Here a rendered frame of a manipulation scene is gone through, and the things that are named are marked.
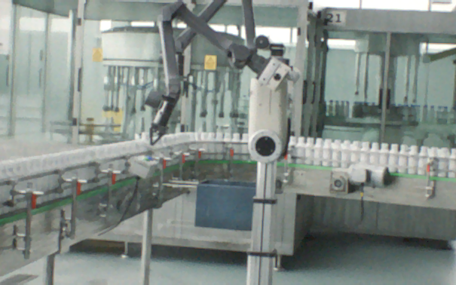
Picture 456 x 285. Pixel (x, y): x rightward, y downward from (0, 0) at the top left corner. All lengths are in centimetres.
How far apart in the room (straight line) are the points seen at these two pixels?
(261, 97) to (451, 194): 169
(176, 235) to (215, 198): 308
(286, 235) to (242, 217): 295
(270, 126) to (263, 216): 43
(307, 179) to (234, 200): 118
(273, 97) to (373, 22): 528
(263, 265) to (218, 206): 51
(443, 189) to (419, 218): 397
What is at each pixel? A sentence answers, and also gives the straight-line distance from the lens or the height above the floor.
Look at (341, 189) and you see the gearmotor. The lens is 588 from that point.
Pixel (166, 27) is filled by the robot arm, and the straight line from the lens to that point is 442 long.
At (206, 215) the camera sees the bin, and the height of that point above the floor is 79.
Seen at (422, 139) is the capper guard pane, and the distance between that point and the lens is 974.
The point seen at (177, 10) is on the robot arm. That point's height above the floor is 178.
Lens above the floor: 144
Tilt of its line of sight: 3 degrees down
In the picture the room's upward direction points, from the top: 3 degrees clockwise
